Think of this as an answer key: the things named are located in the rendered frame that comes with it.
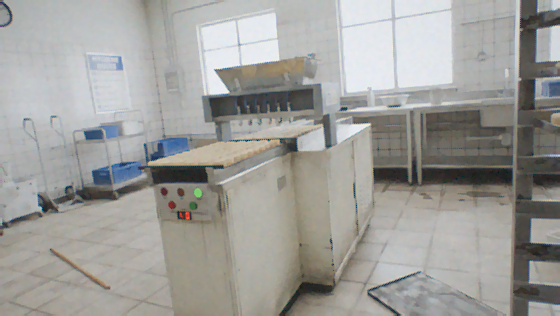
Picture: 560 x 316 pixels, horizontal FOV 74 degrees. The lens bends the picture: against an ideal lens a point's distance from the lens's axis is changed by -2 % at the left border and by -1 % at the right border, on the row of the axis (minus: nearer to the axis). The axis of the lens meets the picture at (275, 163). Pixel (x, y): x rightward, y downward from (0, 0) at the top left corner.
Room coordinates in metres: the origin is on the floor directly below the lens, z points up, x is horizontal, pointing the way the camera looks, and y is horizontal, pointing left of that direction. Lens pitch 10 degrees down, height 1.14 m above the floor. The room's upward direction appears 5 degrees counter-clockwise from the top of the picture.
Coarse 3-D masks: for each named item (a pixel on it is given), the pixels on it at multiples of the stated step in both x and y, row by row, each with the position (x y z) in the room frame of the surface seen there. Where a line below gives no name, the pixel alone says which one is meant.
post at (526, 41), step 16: (528, 0) 0.72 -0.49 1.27; (528, 32) 0.72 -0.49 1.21; (528, 48) 0.72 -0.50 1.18; (528, 80) 0.72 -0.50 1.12; (528, 96) 0.72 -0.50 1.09; (528, 128) 0.72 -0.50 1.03; (528, 144) 0.72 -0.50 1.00; (528, 176) 0.72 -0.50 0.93; (512, 192) 0.75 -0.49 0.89; (528, 192) 0.72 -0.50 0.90; (512, 208) 0.75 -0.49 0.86; (512, 224) 0.75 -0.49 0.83; (528, 224) 0.72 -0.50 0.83; (512, 240) 0.74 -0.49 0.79; (528, 240) 0.72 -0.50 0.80; (512, 256) 0.74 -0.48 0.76; (512, 272) 0.73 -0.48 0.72; (528, 272) 0.72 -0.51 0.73; (512, 288) 0.73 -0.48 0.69; (512, 304) 0.73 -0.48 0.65; (528, 304) 0.72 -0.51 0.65
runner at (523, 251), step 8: (520, 248) 0.72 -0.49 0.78; (528, 248) 0.71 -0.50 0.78; (536, 248) 0.71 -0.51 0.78; (544, 248) 0.70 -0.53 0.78; (552, 248) 0.70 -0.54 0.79; (520, 256) 0.71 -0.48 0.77; (528, 256) 0.71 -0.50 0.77; (536, 256) 0.70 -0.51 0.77; (544, 256) 0.70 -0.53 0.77; (552, 256) 0.70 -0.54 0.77
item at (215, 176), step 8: (336, 120) 2.95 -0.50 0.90; (288, 144) 1.97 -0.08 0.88; (296, 144) 2.07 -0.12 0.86; (264, 152) 1.71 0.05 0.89; (272, 152) 1.78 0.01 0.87; (280, 152) 1.87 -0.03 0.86; (248, 160) 1.56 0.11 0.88; (256, 160) 1.63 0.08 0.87; (264, 160) 1.70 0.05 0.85; (208, 168) 1.32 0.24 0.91; (232, 168) 1.44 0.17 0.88; (240, 168) 1.50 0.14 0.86; (248, 168) 1.56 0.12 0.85; (208, 176) 1.33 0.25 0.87; (216, 176) 1.34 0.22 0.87; (224, 176) 1.38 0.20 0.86; (232, 176) 1.43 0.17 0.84; (216, 184) 1.33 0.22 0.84
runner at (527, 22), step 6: (534, 12) 0.72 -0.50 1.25; (540, 12) 0.71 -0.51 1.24; (546, 12) 0.71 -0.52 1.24; (522, 18) 0.72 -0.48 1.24; (528, 18) 0.72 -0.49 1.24; (534, 18) 0.72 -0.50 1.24; (522, 24) 0.72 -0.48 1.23; (528, 24) 0.72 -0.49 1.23; (534, 24) 0.71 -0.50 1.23; (552, 24) 0.68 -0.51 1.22; (558, 24) 0.68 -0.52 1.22; (522, 30) 0.71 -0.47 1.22; (528, 30) 0.72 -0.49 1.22
